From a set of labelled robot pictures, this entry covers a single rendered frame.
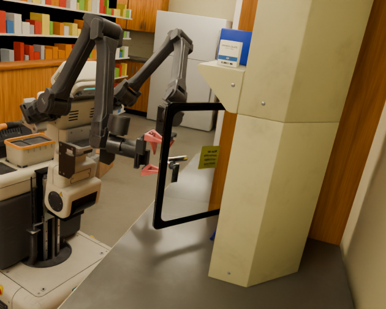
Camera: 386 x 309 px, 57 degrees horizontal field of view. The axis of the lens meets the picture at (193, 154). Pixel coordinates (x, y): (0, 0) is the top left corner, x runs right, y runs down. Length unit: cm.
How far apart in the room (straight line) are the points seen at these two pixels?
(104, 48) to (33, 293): 126
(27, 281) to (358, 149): 165
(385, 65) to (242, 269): 73
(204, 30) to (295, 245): 503
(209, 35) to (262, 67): 503
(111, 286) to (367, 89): 94
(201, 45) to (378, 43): 480
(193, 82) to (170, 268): 505
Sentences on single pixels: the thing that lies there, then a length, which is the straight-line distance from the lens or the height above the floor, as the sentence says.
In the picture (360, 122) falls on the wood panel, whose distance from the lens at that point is 125.
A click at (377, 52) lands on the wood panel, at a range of 123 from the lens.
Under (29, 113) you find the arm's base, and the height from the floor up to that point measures 118.
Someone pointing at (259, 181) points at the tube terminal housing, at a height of 126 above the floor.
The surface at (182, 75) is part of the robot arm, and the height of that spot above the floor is 141.
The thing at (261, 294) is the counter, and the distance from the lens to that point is 105.
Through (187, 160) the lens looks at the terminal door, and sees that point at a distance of 108.
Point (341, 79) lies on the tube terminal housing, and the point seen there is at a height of 152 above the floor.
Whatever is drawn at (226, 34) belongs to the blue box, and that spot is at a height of 159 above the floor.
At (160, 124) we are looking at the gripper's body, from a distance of 139.
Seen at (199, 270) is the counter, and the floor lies 94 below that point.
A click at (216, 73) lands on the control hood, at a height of 150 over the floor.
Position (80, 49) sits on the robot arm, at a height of 146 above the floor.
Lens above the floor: 158
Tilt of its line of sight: 19 degrees down
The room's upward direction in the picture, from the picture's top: 8 degrees clockwise
